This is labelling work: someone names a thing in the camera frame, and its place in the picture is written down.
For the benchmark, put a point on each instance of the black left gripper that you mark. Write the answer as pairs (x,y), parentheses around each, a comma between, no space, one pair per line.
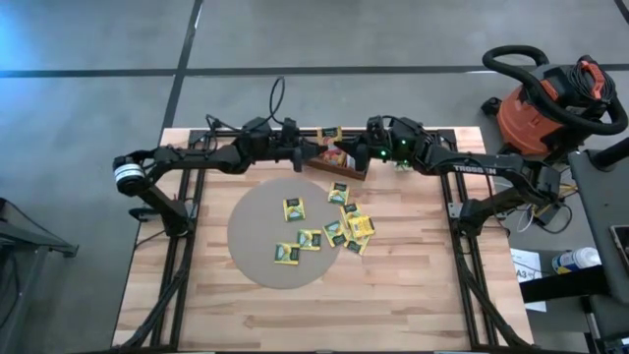
(285,147)

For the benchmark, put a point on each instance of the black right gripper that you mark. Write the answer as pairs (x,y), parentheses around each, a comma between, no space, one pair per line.
(378,147)

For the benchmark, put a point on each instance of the red mango tea packet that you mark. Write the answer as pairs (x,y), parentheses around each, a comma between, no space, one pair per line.
(334,158)

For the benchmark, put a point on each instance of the green lemon tea packet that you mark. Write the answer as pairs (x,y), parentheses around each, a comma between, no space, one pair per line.
(350,211)
(294,209)
(357,245)
(309,239)
(335,233)
(338,193)
(287,253)

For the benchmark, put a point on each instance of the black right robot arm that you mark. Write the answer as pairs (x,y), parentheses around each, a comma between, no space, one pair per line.
(472,169)

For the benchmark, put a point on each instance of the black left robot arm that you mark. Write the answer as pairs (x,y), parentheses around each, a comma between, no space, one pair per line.
(196,156)

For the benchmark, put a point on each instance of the brown wooden organizer box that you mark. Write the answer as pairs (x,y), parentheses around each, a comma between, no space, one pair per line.
(344,172)

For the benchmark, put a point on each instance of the green plant white pot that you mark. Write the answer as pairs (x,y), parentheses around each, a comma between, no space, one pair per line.
(403,166)

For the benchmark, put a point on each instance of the round grey table mat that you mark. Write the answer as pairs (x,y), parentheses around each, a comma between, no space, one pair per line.
(255,226)

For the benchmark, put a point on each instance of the orange shop vacuum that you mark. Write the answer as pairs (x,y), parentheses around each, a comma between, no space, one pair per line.
(526,118)

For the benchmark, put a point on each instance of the black power strip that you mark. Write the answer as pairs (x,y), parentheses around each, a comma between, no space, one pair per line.
(550,215)

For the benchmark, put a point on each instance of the white paper sheet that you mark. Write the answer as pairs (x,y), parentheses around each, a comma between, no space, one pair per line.
(528,280)

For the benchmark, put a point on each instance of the white wipes canister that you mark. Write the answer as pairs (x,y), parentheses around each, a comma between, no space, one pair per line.
(575,260)

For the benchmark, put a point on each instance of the grey side desk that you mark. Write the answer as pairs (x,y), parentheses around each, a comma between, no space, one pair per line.
(599,196)

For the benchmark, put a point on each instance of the black desk beam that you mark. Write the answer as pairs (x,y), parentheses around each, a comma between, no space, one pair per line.
(565,285)

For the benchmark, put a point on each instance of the black equipment stand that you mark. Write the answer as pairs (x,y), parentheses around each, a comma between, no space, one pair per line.
(29,241)

